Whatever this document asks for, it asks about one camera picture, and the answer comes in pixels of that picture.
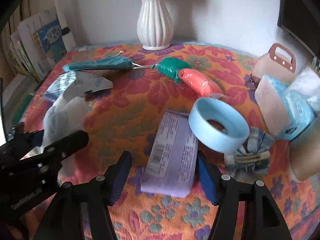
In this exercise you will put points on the pink handled container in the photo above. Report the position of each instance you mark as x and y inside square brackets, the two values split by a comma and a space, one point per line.
[279, 63]

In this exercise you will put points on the blue white patterned packet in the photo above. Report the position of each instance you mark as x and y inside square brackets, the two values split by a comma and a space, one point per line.
[76, 84]

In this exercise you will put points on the floral tablecloth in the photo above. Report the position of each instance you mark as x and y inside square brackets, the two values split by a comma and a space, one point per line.
[127, 117]

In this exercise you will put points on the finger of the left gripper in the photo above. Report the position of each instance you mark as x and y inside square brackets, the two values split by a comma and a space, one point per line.
[65, 147]

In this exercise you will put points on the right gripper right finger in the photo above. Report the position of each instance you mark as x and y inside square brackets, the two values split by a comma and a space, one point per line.
[262, 217]

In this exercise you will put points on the white plush with blue bow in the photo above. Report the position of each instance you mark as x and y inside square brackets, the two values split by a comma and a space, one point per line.
[63, 118]

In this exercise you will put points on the beige cylinder tube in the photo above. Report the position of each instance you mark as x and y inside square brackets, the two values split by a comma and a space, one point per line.
[304, 153]

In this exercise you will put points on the white ribbed vase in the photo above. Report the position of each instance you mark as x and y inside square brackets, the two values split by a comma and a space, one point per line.
[154, 26]

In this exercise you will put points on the purple tissue pack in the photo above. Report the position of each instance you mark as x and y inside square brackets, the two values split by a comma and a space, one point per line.
[171, 165]

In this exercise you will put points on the black television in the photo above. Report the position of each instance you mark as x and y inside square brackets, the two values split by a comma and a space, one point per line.
[300, 18]

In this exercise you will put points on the blue tissue pack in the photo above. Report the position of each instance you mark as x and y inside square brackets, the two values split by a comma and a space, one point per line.
[288, 110]

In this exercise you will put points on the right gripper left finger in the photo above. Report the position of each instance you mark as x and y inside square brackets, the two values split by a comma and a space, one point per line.
[63, 218]

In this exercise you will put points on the stack of books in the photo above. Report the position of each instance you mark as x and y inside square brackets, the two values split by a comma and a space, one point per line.
[33, 45]

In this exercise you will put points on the blue plaid bow hair clip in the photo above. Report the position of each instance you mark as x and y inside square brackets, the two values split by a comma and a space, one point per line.
[253, 157]

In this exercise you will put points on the teal pouch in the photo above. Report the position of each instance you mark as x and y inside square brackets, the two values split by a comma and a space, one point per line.
[108, 63]

